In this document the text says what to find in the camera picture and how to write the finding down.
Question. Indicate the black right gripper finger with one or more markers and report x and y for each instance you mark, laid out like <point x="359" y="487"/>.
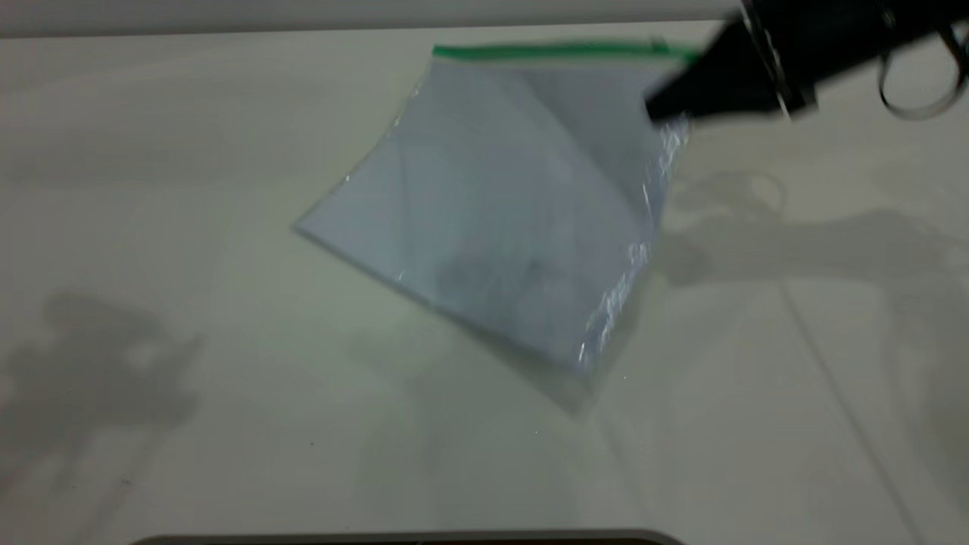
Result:
<point x="719" y="83"/>

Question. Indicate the green zipper slider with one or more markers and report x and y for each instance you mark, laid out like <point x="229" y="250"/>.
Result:
<point x="659" y="46"/>

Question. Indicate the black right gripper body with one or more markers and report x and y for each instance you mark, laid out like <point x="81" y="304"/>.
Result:
<point x="833" y="30"/>

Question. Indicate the clear zipper bag green zip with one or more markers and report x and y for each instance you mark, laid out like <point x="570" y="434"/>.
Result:
<point x="500" y="189"/>

